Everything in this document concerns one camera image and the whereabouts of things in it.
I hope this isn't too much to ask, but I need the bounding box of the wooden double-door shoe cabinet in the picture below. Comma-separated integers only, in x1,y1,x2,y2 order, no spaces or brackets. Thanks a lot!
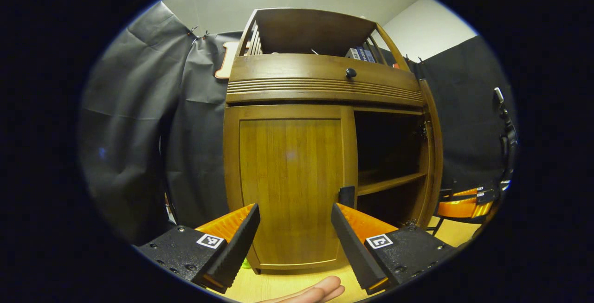
223,8,444,275

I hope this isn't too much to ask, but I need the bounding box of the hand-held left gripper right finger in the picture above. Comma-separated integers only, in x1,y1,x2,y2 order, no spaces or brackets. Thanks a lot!
330,202,460,296

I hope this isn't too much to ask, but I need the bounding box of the black backdrop cloth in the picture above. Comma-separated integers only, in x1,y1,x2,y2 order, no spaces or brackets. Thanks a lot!
79,1,518,245

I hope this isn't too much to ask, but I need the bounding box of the wooden inner cabinet shelf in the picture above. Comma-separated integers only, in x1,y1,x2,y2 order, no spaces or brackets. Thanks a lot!
357,172,426,197

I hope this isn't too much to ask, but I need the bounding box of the wooden drawer with black knob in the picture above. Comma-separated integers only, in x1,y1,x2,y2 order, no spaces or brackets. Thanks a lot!
227,53,423,94

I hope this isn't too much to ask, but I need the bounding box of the wooden shoe cabinet door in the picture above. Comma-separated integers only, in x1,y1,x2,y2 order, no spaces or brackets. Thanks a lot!
224,104,358,273
419,79,446,238

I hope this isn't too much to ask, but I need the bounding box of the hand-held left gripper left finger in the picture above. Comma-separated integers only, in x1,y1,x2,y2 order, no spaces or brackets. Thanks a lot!
135,203,261,294

